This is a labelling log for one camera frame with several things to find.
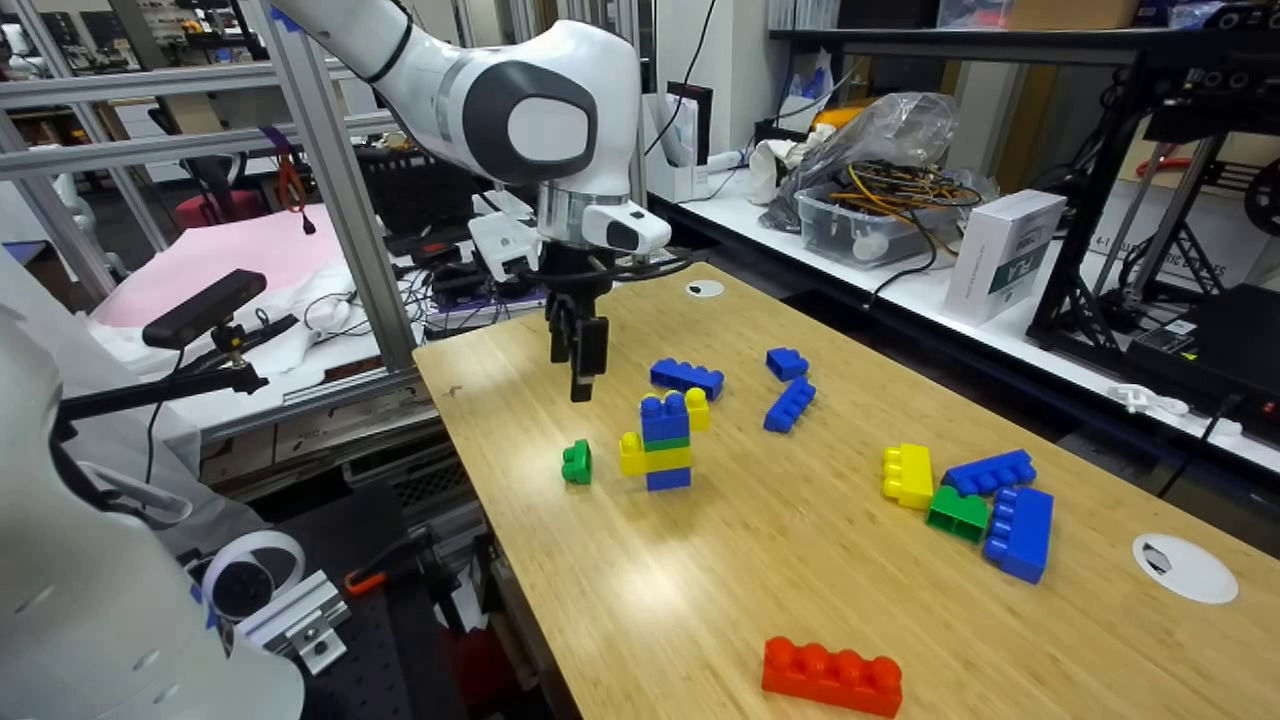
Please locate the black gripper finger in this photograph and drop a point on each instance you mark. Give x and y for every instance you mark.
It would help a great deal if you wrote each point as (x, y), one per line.
(589, 354)
(562, 324)

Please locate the blue four-stud toy block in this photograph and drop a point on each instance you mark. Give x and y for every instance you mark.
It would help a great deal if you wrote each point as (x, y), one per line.
(991, 469)

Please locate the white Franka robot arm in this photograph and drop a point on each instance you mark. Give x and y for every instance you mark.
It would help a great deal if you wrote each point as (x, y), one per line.
(534, 121)

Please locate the yellow square toy block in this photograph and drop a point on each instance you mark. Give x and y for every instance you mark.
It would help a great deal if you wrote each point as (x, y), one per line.
(908, 473)

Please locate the long red toy block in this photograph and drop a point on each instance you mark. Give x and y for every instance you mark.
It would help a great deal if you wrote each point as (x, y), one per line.
(832, 675)

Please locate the aluminium extrusion frame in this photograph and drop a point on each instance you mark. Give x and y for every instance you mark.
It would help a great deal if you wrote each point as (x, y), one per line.
(341, 202)

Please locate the long blue toy block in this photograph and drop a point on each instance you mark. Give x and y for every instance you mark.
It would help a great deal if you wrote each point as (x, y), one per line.
(790, 405)

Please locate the black stereo camera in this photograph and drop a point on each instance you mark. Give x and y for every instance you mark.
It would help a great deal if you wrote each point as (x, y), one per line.
(206, 304)

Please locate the black plastic crate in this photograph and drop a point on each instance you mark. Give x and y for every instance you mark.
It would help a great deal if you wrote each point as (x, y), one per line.
(406, 192)

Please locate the small green toy block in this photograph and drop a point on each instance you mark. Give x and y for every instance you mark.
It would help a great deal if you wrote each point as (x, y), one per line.
(577, 462)

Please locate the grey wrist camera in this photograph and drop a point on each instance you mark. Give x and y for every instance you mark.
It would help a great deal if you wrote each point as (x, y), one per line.
(624, 225)

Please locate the pink foam board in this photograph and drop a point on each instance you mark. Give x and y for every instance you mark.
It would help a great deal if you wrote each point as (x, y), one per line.
(225, 260)

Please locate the blue base toy block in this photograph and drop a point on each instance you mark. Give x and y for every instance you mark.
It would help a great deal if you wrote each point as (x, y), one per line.
(670, 483)

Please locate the dark wall shelf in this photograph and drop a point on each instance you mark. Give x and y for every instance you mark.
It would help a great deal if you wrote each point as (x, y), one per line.
(962, 42)

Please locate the large blue toy block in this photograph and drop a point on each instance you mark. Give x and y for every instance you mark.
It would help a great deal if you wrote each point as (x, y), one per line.
(1023, 532)

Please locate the flat green toy block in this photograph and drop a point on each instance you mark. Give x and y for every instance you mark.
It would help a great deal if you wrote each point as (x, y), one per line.
(675, 449)

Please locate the green square toy block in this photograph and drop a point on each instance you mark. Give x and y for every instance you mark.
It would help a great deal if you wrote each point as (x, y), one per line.
(958, 514)

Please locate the medium blue toy block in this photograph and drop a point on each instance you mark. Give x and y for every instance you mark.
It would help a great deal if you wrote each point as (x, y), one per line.
(686, 378)

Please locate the aluminium bracket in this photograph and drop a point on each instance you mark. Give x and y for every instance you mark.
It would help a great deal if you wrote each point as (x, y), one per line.
(301, 627)

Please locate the clear plastic bag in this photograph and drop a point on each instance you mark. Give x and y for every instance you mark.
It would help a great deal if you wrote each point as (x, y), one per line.
(881, 135)

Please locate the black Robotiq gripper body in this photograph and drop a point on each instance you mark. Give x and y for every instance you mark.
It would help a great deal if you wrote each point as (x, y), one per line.
(577, 282)

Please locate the small blue toy block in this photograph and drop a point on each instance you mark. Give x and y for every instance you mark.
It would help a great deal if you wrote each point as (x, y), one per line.
(787, 363)

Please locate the clear plastic storage bin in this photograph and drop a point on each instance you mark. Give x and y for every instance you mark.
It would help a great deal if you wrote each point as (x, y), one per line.
(866, 228)

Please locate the tall blue toy block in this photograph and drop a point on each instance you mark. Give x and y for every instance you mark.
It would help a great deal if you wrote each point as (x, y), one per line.
(667, 422)

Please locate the black 3D printer frame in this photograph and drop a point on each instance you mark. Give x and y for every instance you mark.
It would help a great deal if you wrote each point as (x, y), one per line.
(1247, 341)

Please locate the white side bench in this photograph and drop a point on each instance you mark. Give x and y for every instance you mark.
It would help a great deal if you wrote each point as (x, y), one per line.
(932, 304)

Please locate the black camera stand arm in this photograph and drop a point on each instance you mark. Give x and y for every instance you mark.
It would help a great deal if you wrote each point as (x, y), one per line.
(163, 385)

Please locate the white cardboard box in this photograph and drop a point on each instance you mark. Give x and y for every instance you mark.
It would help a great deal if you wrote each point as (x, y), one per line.
(1003, 251)

